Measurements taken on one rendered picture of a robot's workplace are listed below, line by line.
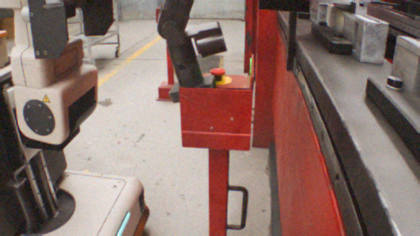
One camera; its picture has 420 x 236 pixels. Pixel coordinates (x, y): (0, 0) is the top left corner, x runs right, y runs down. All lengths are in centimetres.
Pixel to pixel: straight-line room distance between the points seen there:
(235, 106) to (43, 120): 49
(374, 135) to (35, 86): 73
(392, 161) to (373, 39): 43
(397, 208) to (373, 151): 10
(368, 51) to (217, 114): 37
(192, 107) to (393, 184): 50
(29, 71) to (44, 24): 14
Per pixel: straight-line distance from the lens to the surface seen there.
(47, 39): 75
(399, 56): 55
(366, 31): 73
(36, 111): 86
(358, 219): 36
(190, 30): 69
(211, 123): 71
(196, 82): 71
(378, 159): 35
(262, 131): 201
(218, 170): 86
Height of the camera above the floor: 104
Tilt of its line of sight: 25 degrees down
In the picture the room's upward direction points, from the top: straight up
